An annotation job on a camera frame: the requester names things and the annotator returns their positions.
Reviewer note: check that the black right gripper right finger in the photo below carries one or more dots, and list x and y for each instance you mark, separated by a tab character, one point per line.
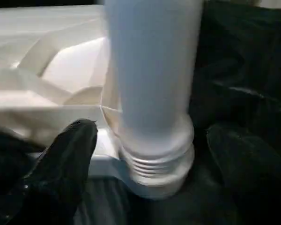
255	182

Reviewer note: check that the white plastic table top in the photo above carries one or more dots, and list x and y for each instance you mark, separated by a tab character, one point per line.
49	82

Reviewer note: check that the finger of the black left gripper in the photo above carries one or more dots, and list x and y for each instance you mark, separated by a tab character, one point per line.
9	154

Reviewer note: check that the black mat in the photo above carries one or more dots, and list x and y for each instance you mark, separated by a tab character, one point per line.
243	70

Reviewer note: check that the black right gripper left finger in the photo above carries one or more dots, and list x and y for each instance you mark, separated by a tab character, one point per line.
56	178

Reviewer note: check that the white plastic table leg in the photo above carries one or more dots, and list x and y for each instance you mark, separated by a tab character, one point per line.
154	82

